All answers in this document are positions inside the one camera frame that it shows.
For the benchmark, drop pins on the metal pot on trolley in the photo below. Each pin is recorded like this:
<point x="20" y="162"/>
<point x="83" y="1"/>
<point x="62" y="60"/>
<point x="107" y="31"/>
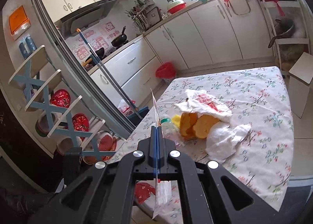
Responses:
<point x="284" y="29"/>

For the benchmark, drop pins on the range hood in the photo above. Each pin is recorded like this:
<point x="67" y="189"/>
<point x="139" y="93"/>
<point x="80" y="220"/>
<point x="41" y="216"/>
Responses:
<point x="84" y="17"/>

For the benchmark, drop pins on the white stool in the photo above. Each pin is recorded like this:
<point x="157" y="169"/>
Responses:
<point x="299" y="83"/>

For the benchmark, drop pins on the clear plastic wrapper bag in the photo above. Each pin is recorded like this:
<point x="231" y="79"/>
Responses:
<point x="163" y="188"/>

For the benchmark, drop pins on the black frying pan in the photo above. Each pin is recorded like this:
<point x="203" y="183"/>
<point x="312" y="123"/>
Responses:
<point x="120" y="40"/>

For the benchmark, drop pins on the red lined trash bin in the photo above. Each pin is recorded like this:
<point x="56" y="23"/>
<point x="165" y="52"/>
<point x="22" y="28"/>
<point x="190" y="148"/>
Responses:
<point x="167" y="72"/>

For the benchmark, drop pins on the red slipper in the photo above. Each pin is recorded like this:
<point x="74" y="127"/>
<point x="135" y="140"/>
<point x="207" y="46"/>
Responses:
<point x="61" y="98"/>

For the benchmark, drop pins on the white plastic bag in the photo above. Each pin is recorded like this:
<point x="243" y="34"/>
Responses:
<point x="222" y="140"/>

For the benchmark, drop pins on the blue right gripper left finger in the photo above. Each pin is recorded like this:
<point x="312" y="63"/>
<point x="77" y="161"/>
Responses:
<point x="153" y="151"/>

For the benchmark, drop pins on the white storage trolley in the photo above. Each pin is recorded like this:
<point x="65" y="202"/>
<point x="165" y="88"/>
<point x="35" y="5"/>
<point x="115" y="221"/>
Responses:
<point x="287" y="51"/>

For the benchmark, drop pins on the orange paper on wall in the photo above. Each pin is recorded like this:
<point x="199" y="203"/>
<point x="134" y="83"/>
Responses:
<point x="18" y="22"/>

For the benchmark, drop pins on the blue dustpan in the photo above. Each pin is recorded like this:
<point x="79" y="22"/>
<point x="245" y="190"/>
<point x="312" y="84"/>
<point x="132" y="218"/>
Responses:
<point x="137" y="118"/>

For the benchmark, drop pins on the clear plastic bottle green label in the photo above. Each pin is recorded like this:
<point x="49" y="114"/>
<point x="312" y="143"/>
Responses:
<point x="169" y="130"/>

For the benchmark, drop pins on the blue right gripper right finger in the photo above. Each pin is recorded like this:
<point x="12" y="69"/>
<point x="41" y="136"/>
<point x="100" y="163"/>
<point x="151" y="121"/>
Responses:
<point x="158" y="149"/>

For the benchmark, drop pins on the orange peel large piece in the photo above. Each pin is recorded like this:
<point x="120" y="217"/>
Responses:
<point x="187" y="121"/>

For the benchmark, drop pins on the white blue shoe rack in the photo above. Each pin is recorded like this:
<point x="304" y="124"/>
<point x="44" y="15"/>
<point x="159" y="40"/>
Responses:
<point x="68" y="129"/>

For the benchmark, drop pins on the floral tablecloth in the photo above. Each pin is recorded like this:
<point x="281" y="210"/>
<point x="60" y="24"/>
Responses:
<point x="257" y="97"/>

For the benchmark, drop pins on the white bag with red print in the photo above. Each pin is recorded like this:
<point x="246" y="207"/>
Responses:
<point x="202" y="103"/>

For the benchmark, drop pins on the red basin with lid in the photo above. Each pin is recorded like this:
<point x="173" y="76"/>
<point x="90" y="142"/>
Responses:
<point x="175" y="6"/>

